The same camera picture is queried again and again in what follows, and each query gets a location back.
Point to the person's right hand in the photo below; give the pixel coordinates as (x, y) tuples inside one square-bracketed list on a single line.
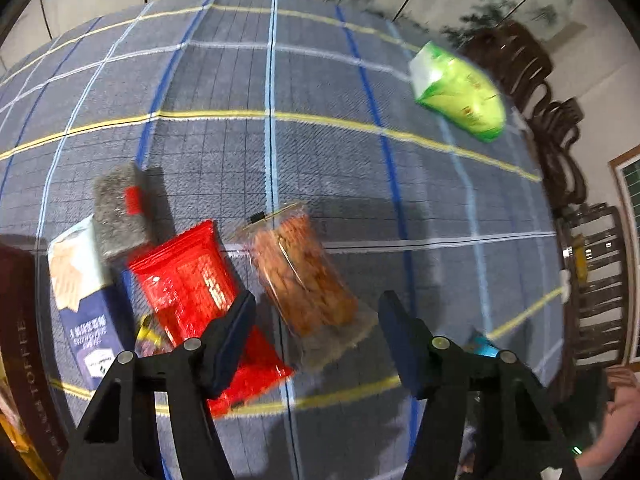
[(620, 420)]

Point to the blue white cracker pack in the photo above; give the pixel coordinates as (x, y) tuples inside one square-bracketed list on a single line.
[(94, 312)]

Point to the blue plaid tablecloth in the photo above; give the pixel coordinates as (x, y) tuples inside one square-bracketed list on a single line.
[(232, 107)]

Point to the blue cookie wrapper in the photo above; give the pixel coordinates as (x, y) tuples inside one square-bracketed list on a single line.
[(480, 345)]

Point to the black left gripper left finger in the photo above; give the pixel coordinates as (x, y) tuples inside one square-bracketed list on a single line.
[(224, 340)]

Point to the dark wooden chair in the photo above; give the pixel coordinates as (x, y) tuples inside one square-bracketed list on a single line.
[(596, 311), (518, 63)]

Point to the green tissue pack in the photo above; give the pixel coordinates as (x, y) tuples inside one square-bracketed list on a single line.
[(458, 90)]

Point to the gold red tin box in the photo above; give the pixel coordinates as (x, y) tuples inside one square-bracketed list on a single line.
[(22, 360)]

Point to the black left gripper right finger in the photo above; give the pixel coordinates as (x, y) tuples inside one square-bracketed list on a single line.
[(410, 345)]

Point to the yellow candy wrapper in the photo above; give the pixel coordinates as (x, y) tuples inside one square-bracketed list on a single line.
[(151, 338)]

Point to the clear bag brown nuts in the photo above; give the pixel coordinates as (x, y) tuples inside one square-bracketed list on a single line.
[(324, 318)]

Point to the red snack pack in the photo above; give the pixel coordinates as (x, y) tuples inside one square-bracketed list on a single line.
[(188, 283)]

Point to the grey sesame bar pack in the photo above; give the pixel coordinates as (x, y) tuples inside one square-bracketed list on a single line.
[(120, 211)]

